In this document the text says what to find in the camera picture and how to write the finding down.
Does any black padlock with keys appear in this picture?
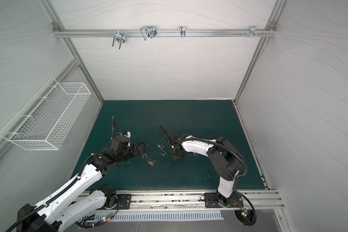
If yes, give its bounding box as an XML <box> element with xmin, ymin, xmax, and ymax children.
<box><xmin>142</xmin><ymin>154</ymin><xmax>155</xmax><ymax>166</ymax></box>

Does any white slotted cable duct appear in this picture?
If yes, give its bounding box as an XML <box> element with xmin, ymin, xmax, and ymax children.
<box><xmin>110</xmin><ymin>210</ymin><xmax>224</xmax><ymax>222</ymax></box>

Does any metal hook bracket right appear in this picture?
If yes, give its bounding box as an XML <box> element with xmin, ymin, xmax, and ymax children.
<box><xmin>240</xmin><ymin>26</ymin><xmax>265</xmax><ymax>38</ymax></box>

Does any white wire basket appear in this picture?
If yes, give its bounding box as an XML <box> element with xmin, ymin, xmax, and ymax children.
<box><xmin>0</xmin><ymin>77</ymin><xmax>91</xmax><ymax>150</ymax></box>

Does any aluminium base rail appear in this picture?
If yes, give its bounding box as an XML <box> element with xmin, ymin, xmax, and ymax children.
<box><xmin>57</xmin><ymin>189</ymin><xmax>285</xmax><ymax>211</ymax></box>

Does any aluminium wall rail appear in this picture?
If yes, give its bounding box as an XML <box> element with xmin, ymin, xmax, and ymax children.
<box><xmin>53</xmin><ymin>28</ymin><xmax>277</xmax><ymax>38</ymax></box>

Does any metal U hook left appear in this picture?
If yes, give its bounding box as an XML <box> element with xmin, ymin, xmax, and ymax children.
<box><xmin>112</xmin><ymin>32</ymin><xmax>126</xmax><ymax>49</ymax></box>

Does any black padlock shackle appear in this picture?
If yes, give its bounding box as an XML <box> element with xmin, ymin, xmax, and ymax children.
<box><xmin>157</xmin><ymin>144</ymin><xmax>166</xmax><ymax>156</ymax></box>

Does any metal u hook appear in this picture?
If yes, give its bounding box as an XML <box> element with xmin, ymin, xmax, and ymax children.
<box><xmin>112</xmin><ymin>32</ymin><xmax>126</xmax><ymax>49</ymax></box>
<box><xmin>140</xmin><ymin>26</ymin><xmax>157</xmax><ymax>41</ymax></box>

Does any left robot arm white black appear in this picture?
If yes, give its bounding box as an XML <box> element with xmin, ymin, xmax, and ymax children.
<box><xmin>7</xmin><ymin>118</ymin><xmax>147</xmax><ymax>232</ymax></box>

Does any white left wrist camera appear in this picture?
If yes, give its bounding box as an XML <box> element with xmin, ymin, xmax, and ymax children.
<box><xmin>118</xmin><ymin>130</ymin><xmax>131</xmax><ymax>138</ymax></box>

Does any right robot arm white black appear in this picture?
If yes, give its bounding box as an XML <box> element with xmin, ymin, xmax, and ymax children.
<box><xmin>158</xmin><ymin>125</ymin><xmax>257</xmax><ymax>226</ymax></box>

